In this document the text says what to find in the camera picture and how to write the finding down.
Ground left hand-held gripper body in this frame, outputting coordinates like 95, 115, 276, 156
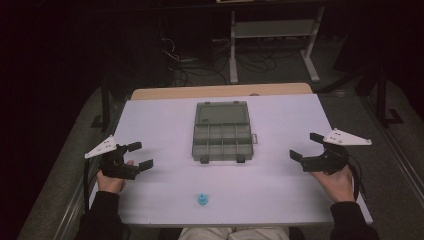
84, 134, 141, 181

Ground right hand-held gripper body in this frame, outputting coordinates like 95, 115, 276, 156
301, 127, 373, 175

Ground grey compartment organizer box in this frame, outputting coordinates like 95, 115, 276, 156
191, 100, 260, 165

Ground person's left hand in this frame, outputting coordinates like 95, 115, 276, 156
96, 160, 135, 195

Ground person's right hand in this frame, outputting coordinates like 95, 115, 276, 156
309, 164, 356, 204

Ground black stand leg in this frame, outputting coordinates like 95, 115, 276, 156
89, 75, 114, 133
374, 64, 405, 129

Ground person's light trousers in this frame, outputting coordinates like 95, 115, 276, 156
177, 226, 292, 240

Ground white metal stand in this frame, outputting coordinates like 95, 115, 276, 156
228, 5, 327, 85

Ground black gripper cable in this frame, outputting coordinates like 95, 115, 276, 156
345, 153, 367, 202
82, 157, 102, 214

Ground tangle of floor cables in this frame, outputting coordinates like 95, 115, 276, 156
159, 35, 301, 88

